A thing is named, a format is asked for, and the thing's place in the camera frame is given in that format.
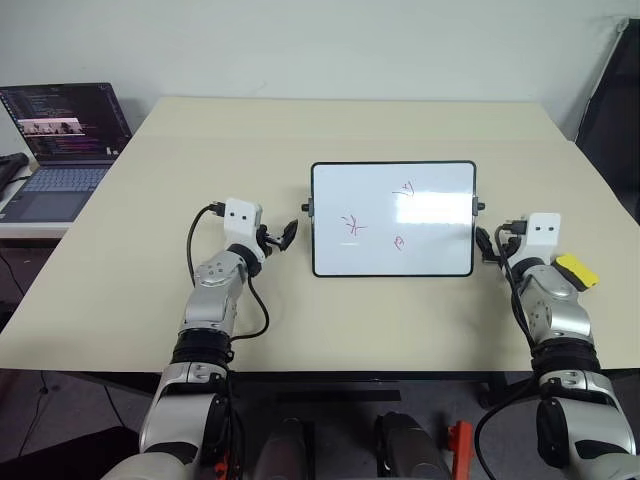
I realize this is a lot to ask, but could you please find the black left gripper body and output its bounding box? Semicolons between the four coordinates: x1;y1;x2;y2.
253;223;282;258

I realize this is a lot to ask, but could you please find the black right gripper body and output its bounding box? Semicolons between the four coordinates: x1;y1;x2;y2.
488;227;523;265

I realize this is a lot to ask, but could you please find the yellow and black eraser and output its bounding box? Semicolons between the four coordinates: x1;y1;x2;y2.
554;253;601;292

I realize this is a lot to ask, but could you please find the black framed small whiteboard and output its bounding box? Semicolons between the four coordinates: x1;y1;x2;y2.
300;159;488;280

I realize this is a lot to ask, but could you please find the black table caster wheel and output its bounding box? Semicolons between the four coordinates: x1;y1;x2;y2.
476;381;507;409

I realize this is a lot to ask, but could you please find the black chair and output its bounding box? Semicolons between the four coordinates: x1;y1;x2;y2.
574;16;640;227

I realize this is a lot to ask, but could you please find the red clamp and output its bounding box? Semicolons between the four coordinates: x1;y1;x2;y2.
446;420;475;480

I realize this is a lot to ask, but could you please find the dark rounded grey shape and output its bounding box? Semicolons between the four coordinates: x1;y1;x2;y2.
256;418;315;480
374;410;452;480

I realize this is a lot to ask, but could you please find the open grey laptop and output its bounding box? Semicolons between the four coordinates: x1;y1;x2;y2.
0;82;134;224

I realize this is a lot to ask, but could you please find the small orange red part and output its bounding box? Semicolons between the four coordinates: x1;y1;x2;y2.
213;448;242;477

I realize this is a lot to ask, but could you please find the black bag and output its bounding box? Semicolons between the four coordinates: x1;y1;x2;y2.
0;152;31;202

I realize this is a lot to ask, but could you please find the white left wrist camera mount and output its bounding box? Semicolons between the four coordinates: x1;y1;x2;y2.
222;197;265;262

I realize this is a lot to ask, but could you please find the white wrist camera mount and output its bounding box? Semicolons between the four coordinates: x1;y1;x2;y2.
509;211;563;263
222;197;265;262

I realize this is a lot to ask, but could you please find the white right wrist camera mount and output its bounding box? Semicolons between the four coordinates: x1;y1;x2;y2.
509;211;563;263

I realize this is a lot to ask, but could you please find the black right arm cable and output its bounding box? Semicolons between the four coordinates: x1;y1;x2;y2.
474;217;544;480

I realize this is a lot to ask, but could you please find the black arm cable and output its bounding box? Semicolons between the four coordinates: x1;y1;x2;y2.
186;200;272;342
474;217;544;480

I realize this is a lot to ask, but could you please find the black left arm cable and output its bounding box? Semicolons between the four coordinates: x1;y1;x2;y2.
186;200;272;342

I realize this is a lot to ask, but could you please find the black table frame bar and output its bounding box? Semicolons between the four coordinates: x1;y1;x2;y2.
276;390;402;406

